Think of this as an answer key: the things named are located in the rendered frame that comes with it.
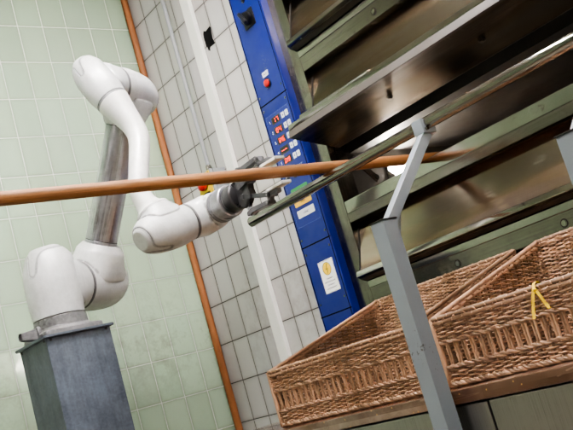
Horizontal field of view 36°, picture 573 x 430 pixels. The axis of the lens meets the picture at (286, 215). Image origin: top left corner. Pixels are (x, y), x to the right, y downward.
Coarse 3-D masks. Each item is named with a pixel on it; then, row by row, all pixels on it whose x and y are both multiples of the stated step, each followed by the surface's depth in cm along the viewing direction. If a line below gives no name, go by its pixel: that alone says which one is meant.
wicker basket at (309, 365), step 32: (512, 256) 224; (352, 320) 258; (384, 320) 262; (320, 352) 247; (352, 352) 209; (384, 352) 200; (288, 384) 229; (320, 384) 219; (352, 384) 209; (384, 384) 201; (416, 384) 193; (288, 416) 230; (320, 416) 219
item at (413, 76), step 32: (512, 0) 208; (544, 0) 210; (448, 32) 220; (480, 32) 221; (512, 32) 223; (416, 64) 234; (448, 64) 236; (352, 96) 249; (384, 96) 251; (416, 96) 253; (320, 128) 267; (352, 128) 269
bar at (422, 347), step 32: (544, 64) 176; (480, 96) 187; (416, 128) 200; (352, 160) 219; (416, 160) 195; (256, 224) 254; (384, 224) 181; (384, 256) 182; (416, 288) 181; (416, 320) 178; (416, 352) 178; (448, 384) 177; (448, 416) 174
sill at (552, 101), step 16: (560, 96) 214; (528, 112) 222; (544, 112) 218; (496, 128) 230; (512, 128) 226; (464, 144) 238; (480, 144) 234; (432, 160) 248; (448, 160) 243; (400, 176) 258; (416, 176) 253; (368, 192) 268; (384, 192) 264; (352, 208) 275
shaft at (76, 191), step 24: (264, 168) 216; (288, 168) 220; (312, 168) 225; (360, 168) 237; (0, 192) 173; (24, 192) 176; (48, 192) 179; (72, 192) 182; (96, 192) 186; (120, 192) 190
